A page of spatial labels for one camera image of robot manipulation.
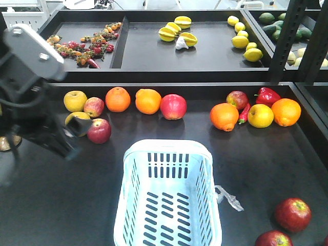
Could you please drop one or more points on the orange left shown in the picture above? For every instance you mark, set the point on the orange left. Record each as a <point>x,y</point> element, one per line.
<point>224,116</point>

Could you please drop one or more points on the light blue plastic basket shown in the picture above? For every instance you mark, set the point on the light blue plastic basket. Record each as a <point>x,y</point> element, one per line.
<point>167,195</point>

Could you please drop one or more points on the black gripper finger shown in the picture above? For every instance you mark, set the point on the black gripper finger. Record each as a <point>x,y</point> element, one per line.
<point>79,126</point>

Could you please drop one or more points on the black wooden produce stand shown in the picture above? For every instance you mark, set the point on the black wooden produce stand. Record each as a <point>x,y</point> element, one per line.
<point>56,202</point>

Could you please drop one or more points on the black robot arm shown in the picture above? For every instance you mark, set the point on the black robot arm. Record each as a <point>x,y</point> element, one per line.
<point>7,153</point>

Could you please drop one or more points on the red bell pepper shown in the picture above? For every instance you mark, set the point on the red bell pepper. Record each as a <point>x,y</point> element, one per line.
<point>267,96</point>

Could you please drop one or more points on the small red yellow apple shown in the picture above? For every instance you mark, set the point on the small red yellow apple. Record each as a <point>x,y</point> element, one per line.
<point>94,107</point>

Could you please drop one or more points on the orange right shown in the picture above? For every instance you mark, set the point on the orange right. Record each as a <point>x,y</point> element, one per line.
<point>286,112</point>

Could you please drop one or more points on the yellow green apple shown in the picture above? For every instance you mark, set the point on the yellow green apple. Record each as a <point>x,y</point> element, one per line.
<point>74,101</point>

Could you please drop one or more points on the red apple back row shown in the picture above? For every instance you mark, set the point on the red apple back row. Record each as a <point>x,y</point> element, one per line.
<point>173,107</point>

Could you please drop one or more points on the orange back row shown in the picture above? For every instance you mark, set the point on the orange back row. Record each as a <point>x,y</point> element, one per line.
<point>147,101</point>

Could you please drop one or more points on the yellow starfruit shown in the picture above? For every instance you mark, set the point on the yellow starfruit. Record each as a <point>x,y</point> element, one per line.
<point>183,22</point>

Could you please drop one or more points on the dark red yellow apple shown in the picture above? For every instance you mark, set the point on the dark red yellow apple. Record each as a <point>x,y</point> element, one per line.
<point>239,99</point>

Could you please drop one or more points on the white garlic bulb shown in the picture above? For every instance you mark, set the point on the white garlic bulb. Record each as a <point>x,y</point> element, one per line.
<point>181,44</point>

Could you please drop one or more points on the clear plastic wrap strip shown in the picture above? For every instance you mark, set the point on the clear plastic wrap strip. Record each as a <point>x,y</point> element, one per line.
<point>221,193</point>

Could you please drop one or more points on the brown mushroom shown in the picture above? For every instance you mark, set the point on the brown mushroom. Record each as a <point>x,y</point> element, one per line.
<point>5,145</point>

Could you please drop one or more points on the dark red apple front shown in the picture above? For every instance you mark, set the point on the dark red apple front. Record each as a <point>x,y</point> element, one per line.
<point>293,214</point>

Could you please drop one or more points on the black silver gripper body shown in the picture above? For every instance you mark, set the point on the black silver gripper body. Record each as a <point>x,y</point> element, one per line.
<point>26,69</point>

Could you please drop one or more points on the red chilli pepper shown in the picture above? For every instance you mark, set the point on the red chilli pepper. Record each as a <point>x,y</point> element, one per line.
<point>243,116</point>

